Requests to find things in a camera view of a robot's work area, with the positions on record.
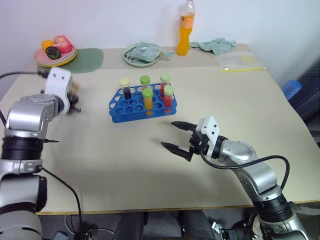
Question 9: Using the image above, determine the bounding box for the black chair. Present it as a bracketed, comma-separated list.
[289, 56, 320, 151]

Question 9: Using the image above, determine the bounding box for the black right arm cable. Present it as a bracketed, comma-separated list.
[199, 149, 291, 194]

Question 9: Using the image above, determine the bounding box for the dark rounded shape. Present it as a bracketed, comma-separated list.
[111, 211, 149, 240]
[179, 209, 216, 240]

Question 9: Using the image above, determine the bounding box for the grey power adapter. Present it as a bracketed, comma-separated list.
[53, 230, 70, 240]

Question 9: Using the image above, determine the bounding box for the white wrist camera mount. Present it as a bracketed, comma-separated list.
[195, 115, 221, 160]
[44, 66, 74, 115]

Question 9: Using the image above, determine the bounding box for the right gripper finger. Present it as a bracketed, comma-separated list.
[160, 141, 194, 163]
[170, 121, 199, 133]

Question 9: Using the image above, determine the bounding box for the pink plate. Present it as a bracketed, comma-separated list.
[33, 44, 77, 65]

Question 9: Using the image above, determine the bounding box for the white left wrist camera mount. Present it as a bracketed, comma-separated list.
[44, 66, 74, 115]

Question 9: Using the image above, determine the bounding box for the blue test tube rack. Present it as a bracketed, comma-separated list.
[108, 83, 179, 124]

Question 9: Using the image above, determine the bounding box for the red toy apple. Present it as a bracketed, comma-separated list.
[53, 34, 74, 54]

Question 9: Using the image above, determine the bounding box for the green placemat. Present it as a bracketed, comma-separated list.
[37, 47, 105, 74]

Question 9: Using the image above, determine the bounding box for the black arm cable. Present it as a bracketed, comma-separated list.
[199, 149, 291, 194]
[0, 67, 51, 126]

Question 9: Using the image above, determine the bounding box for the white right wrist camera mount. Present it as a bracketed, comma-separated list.
[195, 115, 221, 160]

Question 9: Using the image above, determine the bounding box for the green-capped clear tube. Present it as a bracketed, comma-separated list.
[139, 75, 152, 92]

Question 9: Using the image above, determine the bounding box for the green-capped red liquid tube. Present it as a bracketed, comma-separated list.
[163, 85, 175, 114]
[159, 72, 172, 97]

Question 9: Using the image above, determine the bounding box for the white floor cable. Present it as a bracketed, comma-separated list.
[63, 213, 118, 236]

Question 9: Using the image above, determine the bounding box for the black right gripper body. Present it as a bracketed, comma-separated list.
[188, 129, 211, 157]

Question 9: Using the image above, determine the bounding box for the yellow-capped purple liquid tube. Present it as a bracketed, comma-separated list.
[119, 77, 133, 101]

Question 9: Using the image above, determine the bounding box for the blue ribbed plastic item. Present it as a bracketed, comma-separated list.
[281, 79, 303, 101]

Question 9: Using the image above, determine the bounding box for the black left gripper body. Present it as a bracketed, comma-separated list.
[65, 80, 83, 115]

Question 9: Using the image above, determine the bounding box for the green-capped orange liquid tube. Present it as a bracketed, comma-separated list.
[142, 88, 154, 117]

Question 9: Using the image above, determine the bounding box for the light green towel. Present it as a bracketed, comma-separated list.
[189, 37, 238, 56]

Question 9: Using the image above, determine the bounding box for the dark toy avocado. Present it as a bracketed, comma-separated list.
[45, 46, 62, 61]

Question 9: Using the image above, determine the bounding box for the orange soda bottle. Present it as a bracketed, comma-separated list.
[176, 0, 196, 57]

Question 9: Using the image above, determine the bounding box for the orange toy fruit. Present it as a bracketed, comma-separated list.
[40, 39, 55, 53]

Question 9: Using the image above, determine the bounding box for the thin black cable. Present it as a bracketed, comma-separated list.
[40, 167, 84, 237]

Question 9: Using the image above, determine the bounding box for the yellow plate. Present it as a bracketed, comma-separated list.
[36, 48, 77, 67]

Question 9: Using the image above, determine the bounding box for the light green plate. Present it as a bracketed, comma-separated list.
[122, 42, 162, 68]

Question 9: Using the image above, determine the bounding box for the clear plastic zip bag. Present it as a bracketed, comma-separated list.
[215, 52, 267, 73]

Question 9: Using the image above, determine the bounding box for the black box on floor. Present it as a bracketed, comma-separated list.
[219, 226, 254, 240]

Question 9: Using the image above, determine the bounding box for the grey-green fabric pouch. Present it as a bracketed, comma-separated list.
[128, 41, 175, 63]

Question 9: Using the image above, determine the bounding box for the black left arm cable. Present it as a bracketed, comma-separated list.
[0, 67, 51, 126]

